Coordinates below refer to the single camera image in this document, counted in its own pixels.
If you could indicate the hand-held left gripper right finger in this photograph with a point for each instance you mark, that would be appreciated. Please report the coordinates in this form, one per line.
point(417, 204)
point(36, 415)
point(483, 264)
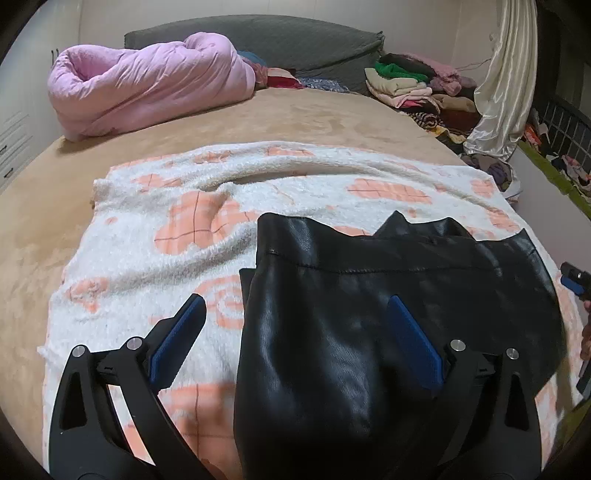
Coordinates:
point(415, 341)

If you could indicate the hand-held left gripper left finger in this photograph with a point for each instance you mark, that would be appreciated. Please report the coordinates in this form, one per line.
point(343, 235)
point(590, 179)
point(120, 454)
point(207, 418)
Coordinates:
point(178, 341)

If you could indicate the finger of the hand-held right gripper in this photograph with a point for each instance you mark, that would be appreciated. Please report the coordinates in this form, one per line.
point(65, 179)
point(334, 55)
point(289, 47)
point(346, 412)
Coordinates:
point(575, 277)

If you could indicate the black leather jacket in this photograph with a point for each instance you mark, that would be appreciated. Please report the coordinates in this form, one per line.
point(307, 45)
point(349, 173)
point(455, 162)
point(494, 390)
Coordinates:
point(351, 323)

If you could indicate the colourful clothes on ledge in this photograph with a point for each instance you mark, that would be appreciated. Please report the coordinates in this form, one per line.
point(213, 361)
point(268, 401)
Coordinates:
point(568, 161)

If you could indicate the small heap of dark clothes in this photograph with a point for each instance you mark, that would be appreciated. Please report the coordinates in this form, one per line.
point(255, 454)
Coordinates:
point(498, 173)

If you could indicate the pile of folded clothes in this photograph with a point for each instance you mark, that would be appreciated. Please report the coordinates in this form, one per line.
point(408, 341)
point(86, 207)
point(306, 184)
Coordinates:
point(415, 87)

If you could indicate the red and blue clothes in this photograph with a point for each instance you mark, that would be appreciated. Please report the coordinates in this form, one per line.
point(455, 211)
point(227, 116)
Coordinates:
point(286, 76)

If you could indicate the person's right hand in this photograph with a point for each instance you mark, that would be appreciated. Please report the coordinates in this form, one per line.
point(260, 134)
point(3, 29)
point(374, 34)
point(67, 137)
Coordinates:
point(587, 332)

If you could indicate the green covered ledge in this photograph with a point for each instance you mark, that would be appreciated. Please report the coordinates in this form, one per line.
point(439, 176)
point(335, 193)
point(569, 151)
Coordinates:
point(554, 168)

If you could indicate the white blanket with pink flowers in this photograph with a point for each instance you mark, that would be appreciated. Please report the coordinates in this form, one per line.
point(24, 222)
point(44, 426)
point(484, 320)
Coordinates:
point(184, 221)

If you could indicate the black grid rack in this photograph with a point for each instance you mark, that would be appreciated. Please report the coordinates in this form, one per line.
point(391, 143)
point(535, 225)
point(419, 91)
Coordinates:
point(565, 129)

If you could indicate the cream satin curtain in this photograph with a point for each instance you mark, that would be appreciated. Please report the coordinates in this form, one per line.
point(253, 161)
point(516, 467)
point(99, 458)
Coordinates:
point(503, 78)

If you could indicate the bed with tan sheet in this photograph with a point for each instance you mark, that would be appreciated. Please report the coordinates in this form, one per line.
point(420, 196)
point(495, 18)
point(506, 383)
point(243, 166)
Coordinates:
point(277, 115)

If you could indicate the white drawer cabinet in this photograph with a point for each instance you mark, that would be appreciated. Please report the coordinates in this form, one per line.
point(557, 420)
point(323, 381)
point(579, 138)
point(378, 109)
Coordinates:
point(11, 143)

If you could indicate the pink duvet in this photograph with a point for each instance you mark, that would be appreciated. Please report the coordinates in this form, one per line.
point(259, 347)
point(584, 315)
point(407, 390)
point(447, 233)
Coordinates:
point(152, 78)

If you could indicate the grey headboard cushion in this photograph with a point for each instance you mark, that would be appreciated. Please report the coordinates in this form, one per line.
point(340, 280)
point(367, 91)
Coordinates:
point(304, 41)

